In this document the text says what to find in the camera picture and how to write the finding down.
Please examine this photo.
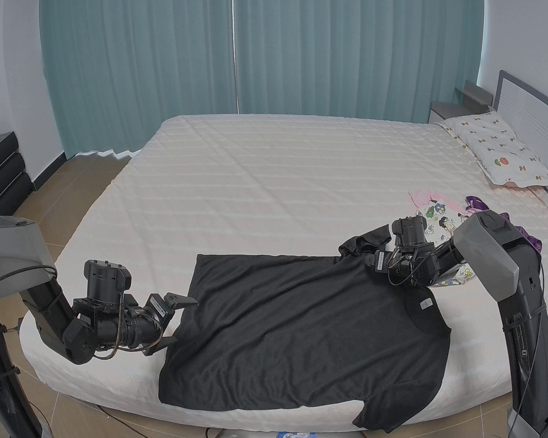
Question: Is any blue-green curtain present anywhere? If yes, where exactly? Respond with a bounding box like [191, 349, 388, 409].
[232, 0, 485, 124]
[39, 0, 240, 158]

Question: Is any black T-shirt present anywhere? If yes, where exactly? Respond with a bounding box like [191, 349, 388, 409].
[157, 223, 453, 430]

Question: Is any white printed pillow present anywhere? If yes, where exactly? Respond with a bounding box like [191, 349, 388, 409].
[435, 110, 548, 189]

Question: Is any bed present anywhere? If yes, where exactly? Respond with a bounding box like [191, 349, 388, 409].
[20, 69, 548, 430]

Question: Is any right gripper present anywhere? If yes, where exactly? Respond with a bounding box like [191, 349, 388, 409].
[385, 249, 414, 285]

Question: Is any black chest of drawers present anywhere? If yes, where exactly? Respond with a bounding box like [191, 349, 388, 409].
[0, 131, 33, 220]

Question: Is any pink garment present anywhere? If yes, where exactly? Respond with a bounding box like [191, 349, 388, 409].
[408, 190, 473, 220]

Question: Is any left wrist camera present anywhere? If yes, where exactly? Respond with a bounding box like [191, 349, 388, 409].
[147, 293, 175, 324]

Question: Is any grey bedside table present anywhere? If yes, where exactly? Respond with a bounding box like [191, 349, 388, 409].
[429, 80, 494, 123]

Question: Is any purple garment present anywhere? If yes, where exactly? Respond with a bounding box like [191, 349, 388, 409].
[465, 194, 543, 252]

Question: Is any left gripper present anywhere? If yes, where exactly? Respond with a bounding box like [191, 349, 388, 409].
[128, 293, 198, 356]

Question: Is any white printed garment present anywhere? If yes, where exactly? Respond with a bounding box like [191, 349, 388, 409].
[413, 200, 475, 287]

